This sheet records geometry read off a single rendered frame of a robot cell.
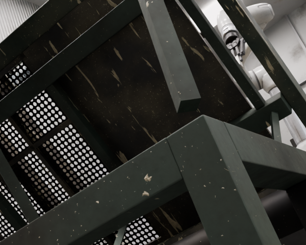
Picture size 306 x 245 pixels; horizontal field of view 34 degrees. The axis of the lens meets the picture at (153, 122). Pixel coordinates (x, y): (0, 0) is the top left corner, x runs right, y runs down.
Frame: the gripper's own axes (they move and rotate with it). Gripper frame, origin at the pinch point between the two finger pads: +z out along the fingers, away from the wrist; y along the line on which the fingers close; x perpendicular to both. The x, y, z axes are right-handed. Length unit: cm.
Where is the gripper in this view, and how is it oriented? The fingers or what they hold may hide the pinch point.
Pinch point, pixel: (239, 62)
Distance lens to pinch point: 241.7
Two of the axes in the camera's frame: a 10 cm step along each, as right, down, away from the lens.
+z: 0.7, 7.1, -7.1
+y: 7.6, -5.0, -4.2
